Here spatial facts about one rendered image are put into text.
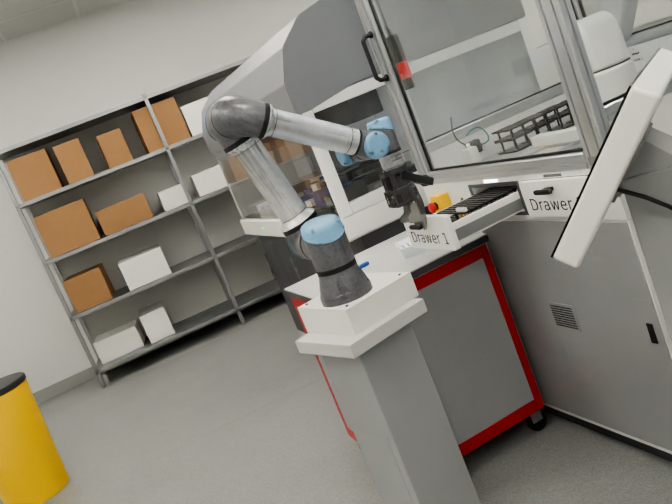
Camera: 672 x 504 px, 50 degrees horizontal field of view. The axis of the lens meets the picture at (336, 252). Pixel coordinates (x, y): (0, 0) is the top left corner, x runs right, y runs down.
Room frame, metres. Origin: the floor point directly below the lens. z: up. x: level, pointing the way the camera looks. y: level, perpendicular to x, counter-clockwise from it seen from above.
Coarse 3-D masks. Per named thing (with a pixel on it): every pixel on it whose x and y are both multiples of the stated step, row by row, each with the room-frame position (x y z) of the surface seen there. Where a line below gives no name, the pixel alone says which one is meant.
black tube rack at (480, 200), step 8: (480, 192) 2.37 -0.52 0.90; (488, 192) 2.32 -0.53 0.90; (496, 192) 2.26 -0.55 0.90; (504, 192) 2.22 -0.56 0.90; (464, 200) 2.34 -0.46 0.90; (472, 200) 2.29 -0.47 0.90; (480, 200) 2.24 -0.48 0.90; (488, 200) 2.20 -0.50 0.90; (496, 200) 2.29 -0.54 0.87; (448, 208) 2.32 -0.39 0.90; (472, 208) 2.16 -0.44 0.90; (480, 208) 2.26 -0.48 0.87; (456, 216) 2.24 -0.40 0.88
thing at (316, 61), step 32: (320, 0) 3.06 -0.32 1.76; (352, 0) 3.10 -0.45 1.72; (288, 32) 3.03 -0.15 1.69; (320, 32) 3.04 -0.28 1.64; (352, 32) 3.08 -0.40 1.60; (256, 64) 3.44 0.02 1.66; (288, 64) 2.99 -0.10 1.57; (320, 64) 3.03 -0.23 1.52; (352, 64) 3.07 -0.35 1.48; (256, 96) 3.40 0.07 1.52; (288, 96) 2.98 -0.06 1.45; (320, 96) 3.01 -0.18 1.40; (352, 96) 3.05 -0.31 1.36; (320, 160) 2.98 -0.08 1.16; (256, 224) 4.34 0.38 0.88; (352, 224) 2.99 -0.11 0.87; (384, 224) 3.03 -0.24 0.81; (288, 256) 4.22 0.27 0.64
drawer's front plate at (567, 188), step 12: (528, 180) 2.10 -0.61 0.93; (540, 180) 2.03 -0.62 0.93; (552, 180) 1.97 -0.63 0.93; (564, 180) 1.92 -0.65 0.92; (576, 180) 1.88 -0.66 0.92; (528, 192) 2.09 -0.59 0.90; (552, 192) 1.99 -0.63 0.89; (564, 192) 1.94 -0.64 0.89; (576, 192) 1.89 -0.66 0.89; (528, 204) 2.11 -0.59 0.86; (540, 216) 2.08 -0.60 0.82; (552, 216) 2.02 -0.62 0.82
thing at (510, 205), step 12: (516, 192) 2.17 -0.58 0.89; (492, 204) 2.14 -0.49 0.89; (504, 204) 2.15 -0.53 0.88; (516, 204) 2.16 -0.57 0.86; (468, 216) 2.11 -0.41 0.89; (480, 216) 2.13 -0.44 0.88; (492, 216) 2.13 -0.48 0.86; (504, 216) 2.15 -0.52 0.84; (456, 228) 2.10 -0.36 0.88; (468, 228) 2.11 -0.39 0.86; (480, 228) 2.12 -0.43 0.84
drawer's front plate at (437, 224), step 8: (432, 216) 2.14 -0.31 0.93; (440, 216) 2.09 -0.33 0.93; (448, 216) 2.07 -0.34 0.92; (408, 224) 2.31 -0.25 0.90; (432, 224) 2.16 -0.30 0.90; (440, 224) 2.11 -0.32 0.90; (448, 224) 2.07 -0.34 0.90; (408, 232) 2.33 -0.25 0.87; (416, 232) 2.28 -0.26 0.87; (424, 232) 2.22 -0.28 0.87; (432, 232) 2.17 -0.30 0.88; (440, 232) 2.13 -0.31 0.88; (448, 232) 2.08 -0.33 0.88; (424, 240) 2.24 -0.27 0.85; (432, 240) 2.19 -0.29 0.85; (440, 240) 2.14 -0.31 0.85; (448, 240) 2.10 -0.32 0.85; (456, 240) 2.07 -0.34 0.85; (432, 248) 2.21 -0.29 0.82; (440, 248) 2.16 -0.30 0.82; (448, 248) 2.11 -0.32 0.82; (456, 248) 2.07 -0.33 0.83
